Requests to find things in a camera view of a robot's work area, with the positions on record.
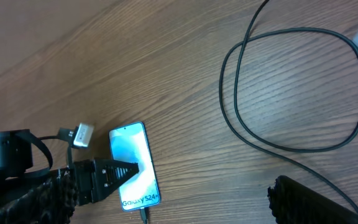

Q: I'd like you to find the blue Samsung smartphone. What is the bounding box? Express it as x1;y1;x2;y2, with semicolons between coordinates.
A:
109;122;161;211

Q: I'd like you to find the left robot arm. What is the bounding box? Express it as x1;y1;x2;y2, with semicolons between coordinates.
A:
0;129;139;205

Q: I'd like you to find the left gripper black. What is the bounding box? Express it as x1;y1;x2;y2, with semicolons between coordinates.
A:
56;127;140;207

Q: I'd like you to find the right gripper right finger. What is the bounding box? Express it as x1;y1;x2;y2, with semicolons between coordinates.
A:
267;175;358;224

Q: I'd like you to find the black USB charging cable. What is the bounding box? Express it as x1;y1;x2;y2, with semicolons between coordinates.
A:
140;0;358;224

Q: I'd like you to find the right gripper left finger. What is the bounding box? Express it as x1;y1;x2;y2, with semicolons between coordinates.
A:
0;170;79;224

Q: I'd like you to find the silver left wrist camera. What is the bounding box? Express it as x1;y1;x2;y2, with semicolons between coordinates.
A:
73;123;94;149

